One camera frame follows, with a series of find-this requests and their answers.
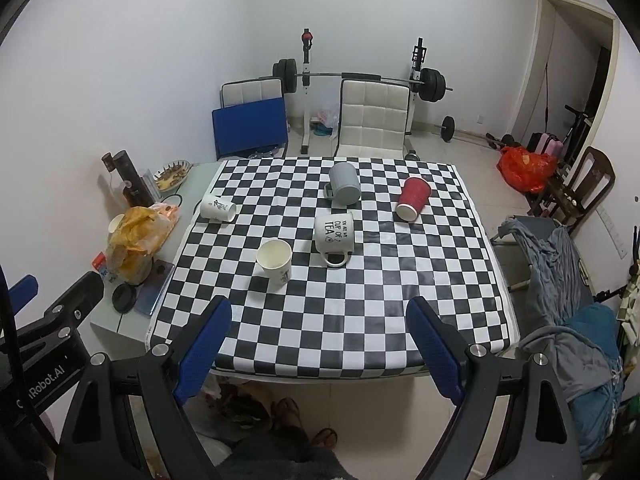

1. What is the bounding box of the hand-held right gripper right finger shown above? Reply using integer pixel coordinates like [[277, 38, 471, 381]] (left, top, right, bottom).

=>
[[405, 296, 586, 480]]

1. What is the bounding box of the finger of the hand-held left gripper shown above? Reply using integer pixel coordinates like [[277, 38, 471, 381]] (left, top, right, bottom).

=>
[[6, 274, 40, 313], [15, 271, 105, 344]]

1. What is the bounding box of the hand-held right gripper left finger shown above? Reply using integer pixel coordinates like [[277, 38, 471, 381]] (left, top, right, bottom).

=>
[[55, 296, 234, 480]]

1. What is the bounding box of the tall white paper cup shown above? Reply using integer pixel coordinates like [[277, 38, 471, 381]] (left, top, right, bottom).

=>
[[256, 239, 293, 293]]

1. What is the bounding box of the short white paper cup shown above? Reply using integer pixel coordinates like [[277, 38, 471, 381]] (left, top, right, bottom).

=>
[[200, 194, 238, 223]]

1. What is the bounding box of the red paper cup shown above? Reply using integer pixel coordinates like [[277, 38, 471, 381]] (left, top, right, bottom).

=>
[[396, 176, 432, 223]]

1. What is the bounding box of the black round lid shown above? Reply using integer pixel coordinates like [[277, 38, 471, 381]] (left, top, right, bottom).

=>
[[112, 282, 137, 314]]

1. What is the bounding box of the dark bag under table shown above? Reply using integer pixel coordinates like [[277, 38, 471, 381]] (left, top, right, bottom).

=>
[[219, 384, 275, 427]]

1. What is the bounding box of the smartphone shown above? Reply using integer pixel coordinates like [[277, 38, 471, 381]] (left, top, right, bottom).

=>
[[134, 260, 176, 317]]

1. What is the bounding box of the black white checkered tablecloth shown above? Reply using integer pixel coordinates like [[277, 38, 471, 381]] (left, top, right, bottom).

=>
[[144, 156, 516, 373]]

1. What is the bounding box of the yellow plastic food bag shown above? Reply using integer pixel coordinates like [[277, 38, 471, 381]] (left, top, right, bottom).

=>
[[107, 202, 181, 285]]

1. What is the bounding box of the person's foot in sandal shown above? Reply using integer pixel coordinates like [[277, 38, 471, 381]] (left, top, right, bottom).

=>
[[272, 397, 301, 432], [310, 427, 339, 449]]

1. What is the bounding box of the dark brown cylinder container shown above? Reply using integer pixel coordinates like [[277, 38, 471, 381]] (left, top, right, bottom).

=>
[[102, 150, 154, 208]]

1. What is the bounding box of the person's grey trouser leg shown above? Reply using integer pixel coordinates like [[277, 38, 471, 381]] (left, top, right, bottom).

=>
[[215, 425, 353, 480]]

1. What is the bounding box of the clear acrylic stand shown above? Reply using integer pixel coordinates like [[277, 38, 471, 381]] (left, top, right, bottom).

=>
[[140, 170, 162, 199]]

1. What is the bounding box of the grey garment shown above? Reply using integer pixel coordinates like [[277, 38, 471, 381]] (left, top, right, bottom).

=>
[[492, 216, 623, 403]]

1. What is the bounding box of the plate with food scraps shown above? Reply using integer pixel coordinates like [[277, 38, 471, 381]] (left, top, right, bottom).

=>
[[152, 160, 192, 192]]

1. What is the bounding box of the white printed mug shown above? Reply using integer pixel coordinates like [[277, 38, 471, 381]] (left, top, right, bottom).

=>
[[313, 211, 356, 268]]

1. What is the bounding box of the grey folding chair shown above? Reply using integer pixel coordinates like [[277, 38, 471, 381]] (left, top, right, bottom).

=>
[[492, 215, 601, 293]]

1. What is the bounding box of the blue cloth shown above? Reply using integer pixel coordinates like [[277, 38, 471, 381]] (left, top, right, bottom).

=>
[[567, 302, 627, 461]]

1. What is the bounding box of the grey mug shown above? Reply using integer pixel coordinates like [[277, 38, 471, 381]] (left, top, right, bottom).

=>
[[324, 161, 362, 207]]

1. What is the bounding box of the orange plastic bag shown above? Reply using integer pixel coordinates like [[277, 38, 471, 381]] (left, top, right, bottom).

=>
[[496, 145, 559, 194]]

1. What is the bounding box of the black dumbbell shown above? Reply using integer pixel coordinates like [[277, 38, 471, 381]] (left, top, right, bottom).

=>
[[486, 132, 522, 152]]

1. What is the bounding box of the short barbell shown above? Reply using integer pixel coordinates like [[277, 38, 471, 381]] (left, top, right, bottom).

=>
[[432, 116, 493, 144]]

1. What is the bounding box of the blue board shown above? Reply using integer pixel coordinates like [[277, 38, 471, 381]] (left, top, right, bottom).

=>
[[211, 96, 290, 161]]

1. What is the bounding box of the pink case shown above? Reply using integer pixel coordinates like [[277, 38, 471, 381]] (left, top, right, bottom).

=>
[[536, 132, 564, 157]]

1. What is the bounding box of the dark wooden chair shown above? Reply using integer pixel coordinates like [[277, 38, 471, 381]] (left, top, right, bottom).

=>
[[527, 146, 617, 233]]

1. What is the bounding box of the white padded chair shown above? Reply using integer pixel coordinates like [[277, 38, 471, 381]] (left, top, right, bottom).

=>
[[221, 77, 288, 111], [332, 79, 412, 159]]

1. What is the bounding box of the white barbell rack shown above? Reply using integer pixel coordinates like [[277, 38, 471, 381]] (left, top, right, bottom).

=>
[[298, 27, 429, 156]]

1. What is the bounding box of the translucent plastic bag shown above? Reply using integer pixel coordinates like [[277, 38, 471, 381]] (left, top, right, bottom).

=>
[[310, 104, 342, 137]]

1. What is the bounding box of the long barbell with black plates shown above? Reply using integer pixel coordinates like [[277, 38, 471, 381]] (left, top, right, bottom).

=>
[[272, 58, 455, 103]]

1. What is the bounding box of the black scooter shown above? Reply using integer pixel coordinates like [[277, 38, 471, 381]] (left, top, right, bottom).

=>
[[564, 105, 594, 161]]

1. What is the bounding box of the black cable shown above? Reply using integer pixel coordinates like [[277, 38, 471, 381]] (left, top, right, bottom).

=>
[[0, 262, 58, 456]]

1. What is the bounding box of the door frame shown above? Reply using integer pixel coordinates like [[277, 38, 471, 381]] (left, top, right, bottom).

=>
[[515, 0, 622, 166]]

